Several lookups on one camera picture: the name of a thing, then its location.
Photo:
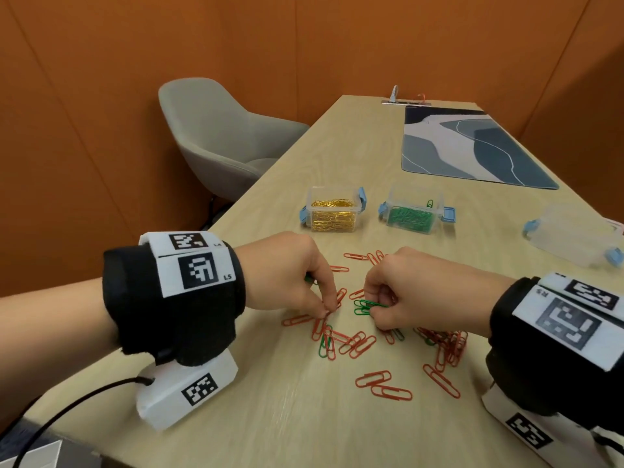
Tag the person's left hand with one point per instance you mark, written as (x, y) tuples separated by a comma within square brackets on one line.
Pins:
[(283, 272)]

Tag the sorted heap of gold clips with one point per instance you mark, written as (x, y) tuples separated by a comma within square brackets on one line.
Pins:
[(332, 219)]

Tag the white right marker band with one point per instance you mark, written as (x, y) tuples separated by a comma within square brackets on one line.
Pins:
[(526, 307)]

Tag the sorted heap of green clips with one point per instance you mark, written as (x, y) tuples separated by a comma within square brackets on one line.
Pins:
[(410, 219)]

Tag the grey shell chair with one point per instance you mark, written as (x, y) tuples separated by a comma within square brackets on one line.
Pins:
[(219, 136)]

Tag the white left marker band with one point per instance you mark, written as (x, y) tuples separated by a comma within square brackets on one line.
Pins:
[(168, 282)]

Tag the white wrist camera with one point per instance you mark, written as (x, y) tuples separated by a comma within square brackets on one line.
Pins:
[(497, 409), (161, 404)]

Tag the person's right hand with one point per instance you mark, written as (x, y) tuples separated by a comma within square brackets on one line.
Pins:
[(439, 297)]

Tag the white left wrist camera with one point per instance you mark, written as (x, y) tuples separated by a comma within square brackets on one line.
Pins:
[(161, 404)]

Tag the transparent box with blue latches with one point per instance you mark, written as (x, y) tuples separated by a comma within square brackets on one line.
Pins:
[(414, 192), (331, 192), (570, 233)]

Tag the blue patterned desk mat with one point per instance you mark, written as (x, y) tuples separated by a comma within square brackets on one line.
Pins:
[(473, 151)]

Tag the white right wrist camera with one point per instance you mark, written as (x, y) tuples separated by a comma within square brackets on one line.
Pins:
[(497, 409)]

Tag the person's left forearm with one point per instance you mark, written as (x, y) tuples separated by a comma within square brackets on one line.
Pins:
[(53, 346)]

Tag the white marker band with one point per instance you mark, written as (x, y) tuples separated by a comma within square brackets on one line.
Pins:
[(168, 282), (526, 307)]

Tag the pile of colored paper clips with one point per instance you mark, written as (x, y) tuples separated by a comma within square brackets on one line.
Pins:
[(453, 348)]

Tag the grey white box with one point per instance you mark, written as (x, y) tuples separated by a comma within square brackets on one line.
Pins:
[(34, 455)]

